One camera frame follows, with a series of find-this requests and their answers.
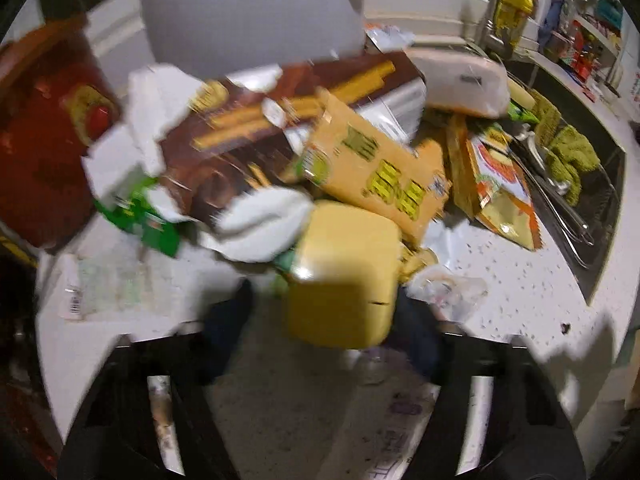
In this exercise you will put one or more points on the orange red snack packet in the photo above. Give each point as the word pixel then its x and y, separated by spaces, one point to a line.
pixel 505 195

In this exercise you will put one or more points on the brown biscuit box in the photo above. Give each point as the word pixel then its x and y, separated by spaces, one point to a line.
pixel 225 160

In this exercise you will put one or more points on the metal sink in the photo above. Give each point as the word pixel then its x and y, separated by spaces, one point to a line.
pixel 600 240

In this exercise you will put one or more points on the white rice cooker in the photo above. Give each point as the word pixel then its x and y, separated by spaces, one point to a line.
pixel 250 10

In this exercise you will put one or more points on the small dark scrap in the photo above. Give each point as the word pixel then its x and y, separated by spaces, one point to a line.
pixel 566 328

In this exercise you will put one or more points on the yellow red small packet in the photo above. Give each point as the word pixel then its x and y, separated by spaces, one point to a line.
pixel 90 115

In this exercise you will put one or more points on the yellow bottle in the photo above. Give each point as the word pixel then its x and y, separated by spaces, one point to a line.
pixel 515 5

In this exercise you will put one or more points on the clear flat wrapper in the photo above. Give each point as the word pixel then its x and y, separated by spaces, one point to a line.
pixel 115 285

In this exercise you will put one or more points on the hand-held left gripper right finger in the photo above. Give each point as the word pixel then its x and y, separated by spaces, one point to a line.
pixel 415 332

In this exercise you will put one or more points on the bagged bread loaf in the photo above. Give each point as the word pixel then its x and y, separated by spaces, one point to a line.
pixel 450 80

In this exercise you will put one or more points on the brown clay pot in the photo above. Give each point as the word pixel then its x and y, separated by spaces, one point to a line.
pixel 40 160

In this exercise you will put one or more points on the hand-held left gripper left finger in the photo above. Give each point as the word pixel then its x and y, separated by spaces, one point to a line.
pixel 232 315

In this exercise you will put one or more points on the olive green fluffy cloth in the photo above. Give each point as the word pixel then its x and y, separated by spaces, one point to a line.
pixel 570 155

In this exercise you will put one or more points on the clear printed plastic bag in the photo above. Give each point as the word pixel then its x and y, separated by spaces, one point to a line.
pixel 395 420

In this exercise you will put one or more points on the white wall shelf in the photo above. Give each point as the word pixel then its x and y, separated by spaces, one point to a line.
pixel 580 55

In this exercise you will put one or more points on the metal utensils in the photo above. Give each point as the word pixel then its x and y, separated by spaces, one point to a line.
pixel 565 215

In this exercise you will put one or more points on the orange packet yellow print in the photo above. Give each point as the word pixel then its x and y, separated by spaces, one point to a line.
pixel 370 160

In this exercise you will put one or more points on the green white packet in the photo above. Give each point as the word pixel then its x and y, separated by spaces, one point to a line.
pixel 150 230

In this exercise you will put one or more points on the gold packet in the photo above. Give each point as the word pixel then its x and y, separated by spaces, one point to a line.
pixel 457 170

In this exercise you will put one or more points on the yellow box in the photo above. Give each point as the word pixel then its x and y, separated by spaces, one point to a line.
pixel 340 285

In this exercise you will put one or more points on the white tissue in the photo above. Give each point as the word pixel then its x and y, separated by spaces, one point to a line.
pixel 260 220

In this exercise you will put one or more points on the white torn paper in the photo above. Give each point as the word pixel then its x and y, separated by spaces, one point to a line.
pixel 150 110

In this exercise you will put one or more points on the metal faucet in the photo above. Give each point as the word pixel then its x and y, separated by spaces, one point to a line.
pixel 492 20

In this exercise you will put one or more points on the clear crumpled wrap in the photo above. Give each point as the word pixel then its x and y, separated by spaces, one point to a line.
pixel 450 287

